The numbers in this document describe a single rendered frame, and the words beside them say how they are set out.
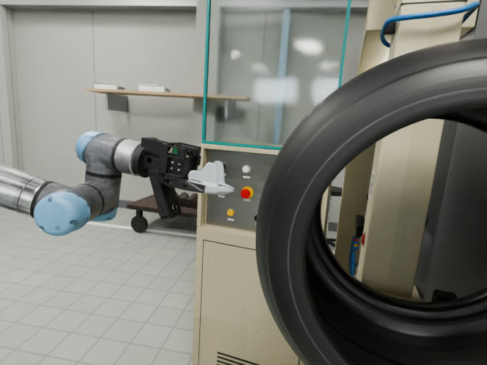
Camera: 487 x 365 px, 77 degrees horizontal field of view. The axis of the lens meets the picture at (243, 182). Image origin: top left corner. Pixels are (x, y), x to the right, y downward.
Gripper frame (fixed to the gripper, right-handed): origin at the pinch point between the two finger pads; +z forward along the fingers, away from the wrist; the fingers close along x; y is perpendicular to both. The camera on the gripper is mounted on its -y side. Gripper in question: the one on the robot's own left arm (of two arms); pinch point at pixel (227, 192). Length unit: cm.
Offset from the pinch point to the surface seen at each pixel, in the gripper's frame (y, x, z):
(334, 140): 14.3, -12.4, 17.9
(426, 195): 4.0, 28.1, 41.0
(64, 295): -142, 104, -151
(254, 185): -13, 68, -12
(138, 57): 62, 320, -272
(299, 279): -6.2, -12.9, 17.8
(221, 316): -76, 62, -14
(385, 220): -4.5, 28.1, 33.8
